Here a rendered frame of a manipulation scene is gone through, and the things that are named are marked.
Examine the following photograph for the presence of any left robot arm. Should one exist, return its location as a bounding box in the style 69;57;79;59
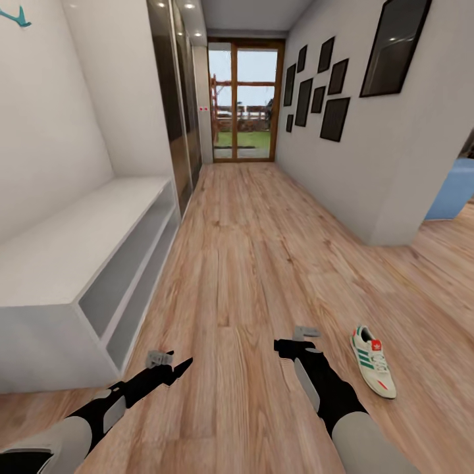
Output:
0;350;193;474

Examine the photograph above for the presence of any gym shoe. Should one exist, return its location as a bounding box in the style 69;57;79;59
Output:
350;325;396;400

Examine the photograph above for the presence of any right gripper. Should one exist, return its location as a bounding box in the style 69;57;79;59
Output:
274;339;314;361

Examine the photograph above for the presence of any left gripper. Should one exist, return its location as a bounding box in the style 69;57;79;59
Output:
136;358;193;398

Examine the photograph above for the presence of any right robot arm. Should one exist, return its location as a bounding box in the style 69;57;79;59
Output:
274;326;422;474

